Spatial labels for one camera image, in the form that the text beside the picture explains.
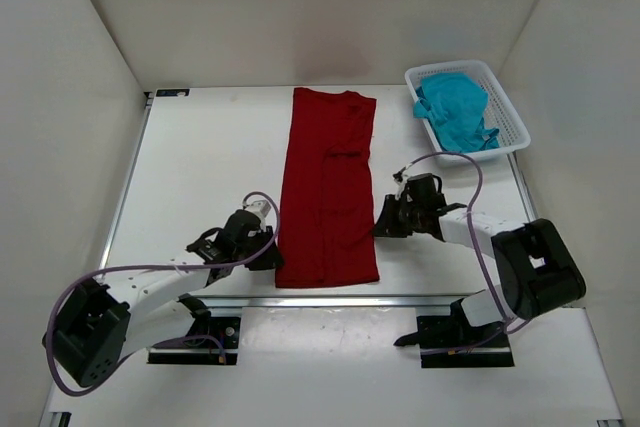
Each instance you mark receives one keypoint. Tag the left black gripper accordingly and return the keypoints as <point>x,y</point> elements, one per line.
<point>263,251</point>

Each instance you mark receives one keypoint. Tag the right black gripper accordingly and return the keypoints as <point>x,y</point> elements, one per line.
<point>396,214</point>

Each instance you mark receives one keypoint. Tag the red t shirt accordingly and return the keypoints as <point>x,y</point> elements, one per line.
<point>327,208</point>

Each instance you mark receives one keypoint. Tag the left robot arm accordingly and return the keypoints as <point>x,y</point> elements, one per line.
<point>106,316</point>

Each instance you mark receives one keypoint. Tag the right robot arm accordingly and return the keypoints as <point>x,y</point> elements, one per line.
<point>537,274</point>

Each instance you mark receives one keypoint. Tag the teal t shirt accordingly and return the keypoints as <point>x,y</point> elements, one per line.
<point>454,106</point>

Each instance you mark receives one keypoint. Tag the white plastic basket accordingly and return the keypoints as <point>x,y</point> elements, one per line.
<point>500,112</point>

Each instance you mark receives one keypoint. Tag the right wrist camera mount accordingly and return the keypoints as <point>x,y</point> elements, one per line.
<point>400,178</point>

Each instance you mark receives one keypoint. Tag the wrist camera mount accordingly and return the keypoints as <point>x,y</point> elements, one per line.
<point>400,178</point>
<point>259,208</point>

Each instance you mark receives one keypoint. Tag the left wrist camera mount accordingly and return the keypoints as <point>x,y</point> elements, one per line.
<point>259,208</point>

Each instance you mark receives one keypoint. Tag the aluminium front rail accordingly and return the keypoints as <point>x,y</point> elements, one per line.
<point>349,301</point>

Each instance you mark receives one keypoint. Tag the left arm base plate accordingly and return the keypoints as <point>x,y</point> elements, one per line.
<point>210,341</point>

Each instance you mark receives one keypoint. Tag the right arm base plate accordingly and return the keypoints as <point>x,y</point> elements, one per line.
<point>460,347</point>

